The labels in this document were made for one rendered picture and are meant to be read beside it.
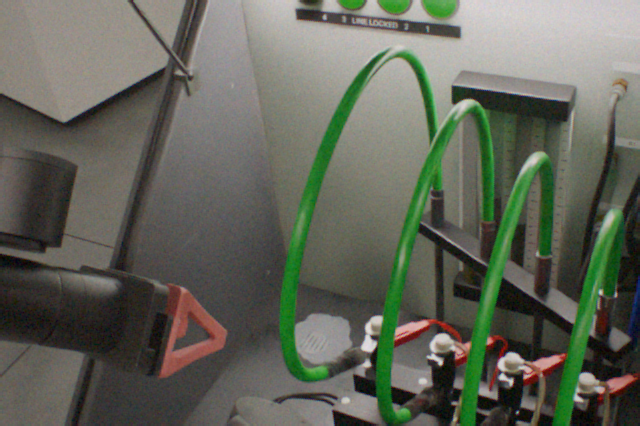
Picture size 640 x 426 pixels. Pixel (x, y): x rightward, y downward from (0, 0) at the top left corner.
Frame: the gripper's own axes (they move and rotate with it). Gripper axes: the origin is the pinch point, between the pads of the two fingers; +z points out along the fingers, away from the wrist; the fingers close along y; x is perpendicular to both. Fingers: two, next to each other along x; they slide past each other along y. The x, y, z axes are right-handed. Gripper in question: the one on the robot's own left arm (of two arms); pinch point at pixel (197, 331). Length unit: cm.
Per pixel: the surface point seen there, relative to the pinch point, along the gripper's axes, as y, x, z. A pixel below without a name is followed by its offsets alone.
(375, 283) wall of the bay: 30, -10, 61
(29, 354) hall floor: 181, 32, 92
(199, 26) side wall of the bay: 33, -36, 16
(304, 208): -2.5, -12.4, 6.4
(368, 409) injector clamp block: 9.0, 6.6, 37.9
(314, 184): -2.7, -14.6, 6.6
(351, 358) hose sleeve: 3.5, 0.3, 25.3
